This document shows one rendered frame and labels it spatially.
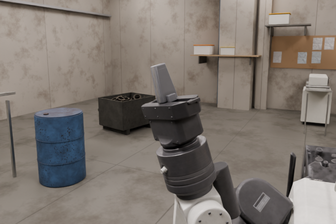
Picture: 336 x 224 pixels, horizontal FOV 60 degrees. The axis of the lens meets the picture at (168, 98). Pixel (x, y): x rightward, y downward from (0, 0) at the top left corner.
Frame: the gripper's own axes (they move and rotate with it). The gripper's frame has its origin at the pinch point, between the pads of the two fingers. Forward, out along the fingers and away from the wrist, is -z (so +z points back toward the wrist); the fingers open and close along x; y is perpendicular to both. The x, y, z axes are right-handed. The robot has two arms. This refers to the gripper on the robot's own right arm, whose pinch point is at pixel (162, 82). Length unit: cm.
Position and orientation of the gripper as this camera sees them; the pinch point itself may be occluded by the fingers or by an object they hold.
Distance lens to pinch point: 47.5
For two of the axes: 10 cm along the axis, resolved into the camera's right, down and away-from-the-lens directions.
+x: 5.7, -0.4, -8.2
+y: -7.8, 3.1, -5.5
